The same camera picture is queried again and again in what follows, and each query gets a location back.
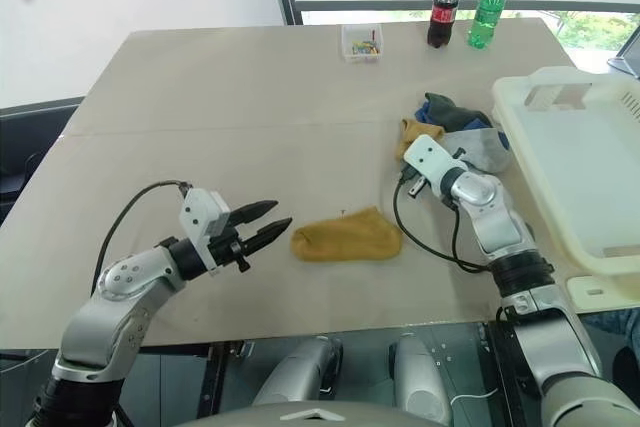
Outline grey robot torso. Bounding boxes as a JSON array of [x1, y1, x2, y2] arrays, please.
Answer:
[[172, 399, 451, 427]]

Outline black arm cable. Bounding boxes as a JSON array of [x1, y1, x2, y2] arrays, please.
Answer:
[[392, 174, 501, 274], [89, 179, 194, 298]]

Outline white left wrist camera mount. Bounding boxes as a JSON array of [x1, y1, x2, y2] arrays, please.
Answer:
[[178, 187, 232, 278]]

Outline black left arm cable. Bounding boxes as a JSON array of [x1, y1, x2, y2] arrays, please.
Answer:
[[89, 179, 194, 298]]

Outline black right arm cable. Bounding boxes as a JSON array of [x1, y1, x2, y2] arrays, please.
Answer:
[[392, 174, 501, 274]]

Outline silver right robot leg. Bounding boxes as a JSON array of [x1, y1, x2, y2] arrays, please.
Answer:
[[388, 334, 454, 426]]

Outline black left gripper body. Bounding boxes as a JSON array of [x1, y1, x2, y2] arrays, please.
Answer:
[[207, 226, 252, 274]]

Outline silver robot leg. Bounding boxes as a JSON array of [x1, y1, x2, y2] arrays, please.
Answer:
[[251, 335, 345, 407], [388, 334, 454, 426]]

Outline white plastic basket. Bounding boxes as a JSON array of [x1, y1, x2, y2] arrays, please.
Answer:
[[490, 66, 640, 292]]

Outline cola bottle with red cap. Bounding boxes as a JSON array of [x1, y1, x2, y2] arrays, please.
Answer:
[[426, 0, 460, 50]]

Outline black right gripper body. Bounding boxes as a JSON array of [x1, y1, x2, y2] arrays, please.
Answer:
[[398, 163, 430, 198]]

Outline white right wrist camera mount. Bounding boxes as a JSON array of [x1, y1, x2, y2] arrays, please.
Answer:
[[402, 134, 467, 194]]

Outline white plastic tray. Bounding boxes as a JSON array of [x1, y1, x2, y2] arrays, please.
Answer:
[[565, 272, 640, 317]]

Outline green soda bottle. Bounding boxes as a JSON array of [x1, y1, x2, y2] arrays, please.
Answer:
[[466, 0, 508, 51]]

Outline flat mustard yellow sock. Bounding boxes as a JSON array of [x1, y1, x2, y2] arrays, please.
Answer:
[[290, 204, 404, 264]]

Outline clear box of colourful bits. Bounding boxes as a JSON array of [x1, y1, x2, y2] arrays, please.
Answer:
[[340, 23, 385, 63]]

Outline dark green sock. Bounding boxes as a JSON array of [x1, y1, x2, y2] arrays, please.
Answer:
[[423, 91, 494, 133]]

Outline grey sock with dark toe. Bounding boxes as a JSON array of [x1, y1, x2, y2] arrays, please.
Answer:
[[442, 126, 512, 173]]

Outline silver left robot leg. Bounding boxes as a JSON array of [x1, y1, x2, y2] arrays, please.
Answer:
[[251, 335, 345, 407]]

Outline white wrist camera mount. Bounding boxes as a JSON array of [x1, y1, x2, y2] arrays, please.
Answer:
[[402, 134, 467, 194], [178, 187, 232, 278]]

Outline crumpled mustard yellow sock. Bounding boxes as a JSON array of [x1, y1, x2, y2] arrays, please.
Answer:
[[395, 117, 446, 163]]

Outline dark bench seat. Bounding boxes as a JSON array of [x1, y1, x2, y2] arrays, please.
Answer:
[[0, 95, 87, 226]]

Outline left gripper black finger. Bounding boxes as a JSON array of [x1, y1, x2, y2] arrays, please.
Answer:
[[228, 199, 280, 226], [242, 217, 294, 256]]

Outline thin white cable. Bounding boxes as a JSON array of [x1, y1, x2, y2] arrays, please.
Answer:
[[449, 386, 500, 407]]

